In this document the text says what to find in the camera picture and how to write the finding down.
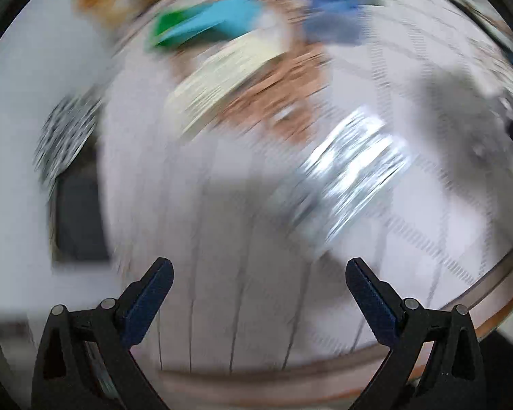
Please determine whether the blue and red packet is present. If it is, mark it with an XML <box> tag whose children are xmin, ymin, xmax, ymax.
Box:
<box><xmin>301</xmin><ymin>0</ymin><xmax>379</xmax><ymax>45</ymax></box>

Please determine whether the white box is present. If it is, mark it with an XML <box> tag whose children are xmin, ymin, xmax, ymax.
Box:
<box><xmin>167</xmin><ymin>30</ymin><xmax>291</xmax><ymax>135</ymax></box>

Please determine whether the light blue packet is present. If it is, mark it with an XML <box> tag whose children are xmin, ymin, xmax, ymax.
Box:
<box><xmin>184</xmin><ymin>0</ymin><xmax>270</xmax><ymax>41</ymax></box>

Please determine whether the black white checkered cloth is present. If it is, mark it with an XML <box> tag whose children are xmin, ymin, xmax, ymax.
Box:
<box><xmin>33</xmin><ymin>93</ymin><xmax>107</xmax><ymax>182</ymax></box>

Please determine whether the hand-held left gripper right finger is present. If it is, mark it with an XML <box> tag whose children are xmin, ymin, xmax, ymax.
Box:
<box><xmin>345</xmin><ymin>257</ymin><xmax>485</xmax><ymax>410</ymax></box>

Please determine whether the silver foil packet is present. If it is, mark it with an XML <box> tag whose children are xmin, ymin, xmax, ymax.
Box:
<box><xmin>282</xmin><ymin>107</ymin><xmax>413</xmax><ymax>244</ymax></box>

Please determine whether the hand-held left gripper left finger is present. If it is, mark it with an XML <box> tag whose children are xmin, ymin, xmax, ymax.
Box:
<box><xmin>31</xmin><ymin>257</ymin><xmax>174</xmax><ymax>410</ymax></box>

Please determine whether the green packet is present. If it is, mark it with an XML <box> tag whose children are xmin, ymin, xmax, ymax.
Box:
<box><xmin>147</xmin><ymin>6</ymin><xmax>210</xmax><ymax>50</ymax></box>

